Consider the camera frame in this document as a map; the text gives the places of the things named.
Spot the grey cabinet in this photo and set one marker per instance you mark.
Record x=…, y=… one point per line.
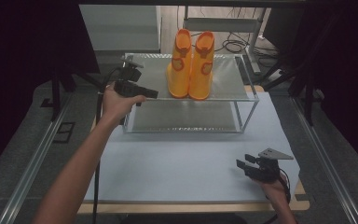
x=119, y=28

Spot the black metal stand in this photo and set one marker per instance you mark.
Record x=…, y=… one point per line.
x=56, y=93
x=307, y=93

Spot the yellow duck rain boot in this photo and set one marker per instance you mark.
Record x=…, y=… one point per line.
x=202, y=68
x=178, y=65

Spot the wooden table board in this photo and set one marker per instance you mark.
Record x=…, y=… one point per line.
x=180, y=207

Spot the white metal desk frame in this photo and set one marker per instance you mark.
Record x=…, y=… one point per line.
x=230, y=24

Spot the person's left hand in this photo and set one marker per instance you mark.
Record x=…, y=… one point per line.
x=116, y=105

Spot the black rectangular floor frame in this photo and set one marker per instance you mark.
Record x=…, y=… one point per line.
x=64, y=132

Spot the person's right hand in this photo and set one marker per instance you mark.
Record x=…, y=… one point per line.
x=273, y=189

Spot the aluminium rail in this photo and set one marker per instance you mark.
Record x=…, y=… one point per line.
x=34, y=161
x=326, y=161

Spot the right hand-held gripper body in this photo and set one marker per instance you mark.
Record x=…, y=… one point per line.
x=268, y=169

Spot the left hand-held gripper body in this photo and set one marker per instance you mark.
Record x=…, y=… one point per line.
x=126, y=82

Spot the white table mat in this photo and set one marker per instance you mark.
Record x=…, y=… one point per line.
x=183, y=168

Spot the two-tier metal shoe rack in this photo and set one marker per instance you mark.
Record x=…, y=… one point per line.
x=223, y=81

